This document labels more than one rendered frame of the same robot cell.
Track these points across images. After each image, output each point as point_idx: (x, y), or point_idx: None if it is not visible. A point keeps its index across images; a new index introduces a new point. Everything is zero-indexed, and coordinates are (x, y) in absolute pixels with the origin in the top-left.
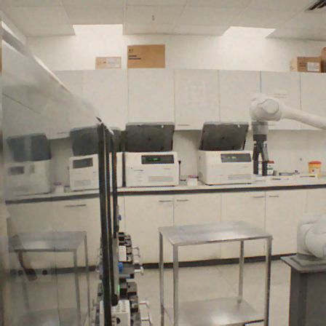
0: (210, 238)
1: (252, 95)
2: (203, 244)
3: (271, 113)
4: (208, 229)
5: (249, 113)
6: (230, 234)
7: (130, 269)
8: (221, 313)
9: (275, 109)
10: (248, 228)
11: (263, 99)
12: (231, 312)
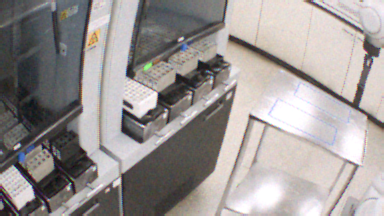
0: (300, 129)
1: None
2: (285, 133)
3: (368, 30)
4: (320, 108)
5: None
6: (327, 135)
7: (139, 131)
8: (288, 206)
9: (374, 28)
10: (356, 133)
11: (366, 2)
12: (297, 209)
